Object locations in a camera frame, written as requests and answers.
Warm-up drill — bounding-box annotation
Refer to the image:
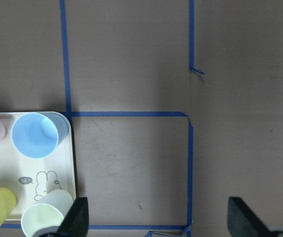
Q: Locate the light blue plastic cup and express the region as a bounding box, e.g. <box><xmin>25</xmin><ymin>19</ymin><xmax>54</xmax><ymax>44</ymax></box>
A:
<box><xmin>11</xmin><ymin>112</ymin><xmax>69</xmax><ymax>159</ymax></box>

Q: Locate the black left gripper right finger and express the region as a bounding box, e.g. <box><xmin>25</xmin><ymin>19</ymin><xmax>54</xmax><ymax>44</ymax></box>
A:
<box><xmin>227</xmin><ymin>197</ymin><xmax>271</xmax><ymax>237</ymax></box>

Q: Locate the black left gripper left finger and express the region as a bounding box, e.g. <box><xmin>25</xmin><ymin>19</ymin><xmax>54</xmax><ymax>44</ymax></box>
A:
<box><xmin>57</xmin><ymin>197</ymin><xmax>89</xmax><ymax>237</ymax></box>

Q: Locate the cream white plastic cup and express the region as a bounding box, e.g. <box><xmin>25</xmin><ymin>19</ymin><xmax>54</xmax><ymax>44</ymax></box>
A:
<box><xmin>21</xmin><ymin>189</ymin><xmax>74</xmax><ymax>237</ymax></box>

